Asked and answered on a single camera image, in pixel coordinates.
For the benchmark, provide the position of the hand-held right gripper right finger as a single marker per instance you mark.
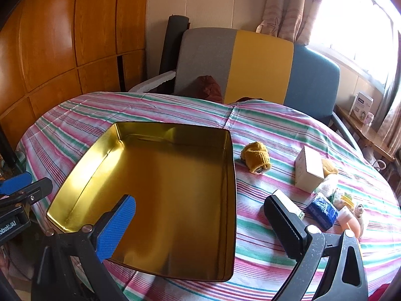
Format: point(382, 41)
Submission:
point(282, 222)

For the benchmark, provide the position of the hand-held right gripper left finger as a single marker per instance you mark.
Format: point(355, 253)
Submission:
point(116, 225)

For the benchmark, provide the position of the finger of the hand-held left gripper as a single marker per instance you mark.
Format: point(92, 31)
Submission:
point(37, 189)
point(15, 183)

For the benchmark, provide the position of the light green box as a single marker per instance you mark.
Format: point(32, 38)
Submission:
point(291, 205)

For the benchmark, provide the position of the blue tissue packet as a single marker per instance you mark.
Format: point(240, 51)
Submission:
point(322, 211)

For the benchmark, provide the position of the white plastic bag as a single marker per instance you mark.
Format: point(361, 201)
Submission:
point(327, 186)

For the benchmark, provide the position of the plain white box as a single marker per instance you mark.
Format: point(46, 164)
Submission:
point(308, 169)

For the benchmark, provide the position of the yellow green snack packet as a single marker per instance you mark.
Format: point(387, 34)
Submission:
point(346, 199)

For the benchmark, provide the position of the yellow knitted toy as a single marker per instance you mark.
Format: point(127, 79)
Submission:
point(255, 156)

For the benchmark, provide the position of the yellow sponge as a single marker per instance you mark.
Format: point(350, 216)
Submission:
point(330, 167)

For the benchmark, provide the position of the gold tin box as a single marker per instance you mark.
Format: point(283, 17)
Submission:
point(172, 178)

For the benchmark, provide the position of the wooden side desk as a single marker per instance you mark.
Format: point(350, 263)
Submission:
point(369, 138)

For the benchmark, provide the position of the dark red cloth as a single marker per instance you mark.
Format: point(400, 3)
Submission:
point(210, 89)
point(253, 100)

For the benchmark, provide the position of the person's red clothing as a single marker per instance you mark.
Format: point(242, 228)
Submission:
point(387, 294)

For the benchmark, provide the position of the small pink jar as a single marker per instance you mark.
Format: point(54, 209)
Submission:
point(370, 119)

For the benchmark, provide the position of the striped tablecloth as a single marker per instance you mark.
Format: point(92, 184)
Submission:
point(188, 109)

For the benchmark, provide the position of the white printed carton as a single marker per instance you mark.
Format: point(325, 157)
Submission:
point(360, 106)

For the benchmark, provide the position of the white foam piece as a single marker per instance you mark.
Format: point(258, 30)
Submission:
point(150, 83)

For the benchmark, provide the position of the wooden wardrobe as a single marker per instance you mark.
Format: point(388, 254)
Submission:
point(47, 37)

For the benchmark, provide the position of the grey yellow blue sofa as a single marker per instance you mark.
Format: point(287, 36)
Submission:
point(203, 56)

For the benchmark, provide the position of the black rolled mat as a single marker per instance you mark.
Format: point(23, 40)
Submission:
point(172, 44)

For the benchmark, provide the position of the window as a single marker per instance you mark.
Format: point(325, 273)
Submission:
point(351, 22)

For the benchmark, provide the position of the patterned beige curtain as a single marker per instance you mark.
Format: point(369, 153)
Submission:
point(291, 6)

